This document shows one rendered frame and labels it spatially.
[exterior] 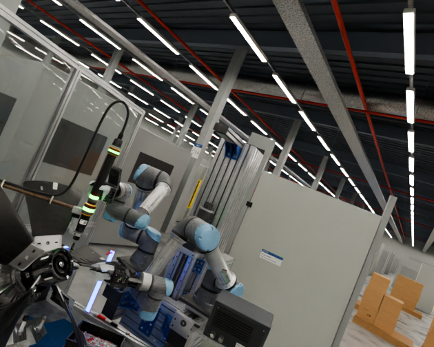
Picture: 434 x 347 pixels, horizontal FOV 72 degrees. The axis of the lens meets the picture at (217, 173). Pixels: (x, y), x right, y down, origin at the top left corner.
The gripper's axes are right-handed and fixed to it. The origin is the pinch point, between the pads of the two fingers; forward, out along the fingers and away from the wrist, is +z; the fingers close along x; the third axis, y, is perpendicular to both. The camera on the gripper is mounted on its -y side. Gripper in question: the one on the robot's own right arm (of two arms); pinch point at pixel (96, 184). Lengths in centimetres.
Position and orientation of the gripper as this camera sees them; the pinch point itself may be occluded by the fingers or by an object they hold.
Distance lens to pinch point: 125.8
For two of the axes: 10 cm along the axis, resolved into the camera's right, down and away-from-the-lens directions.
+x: -9.2, -3.8, 0.6
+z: -0.4, -0.6, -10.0
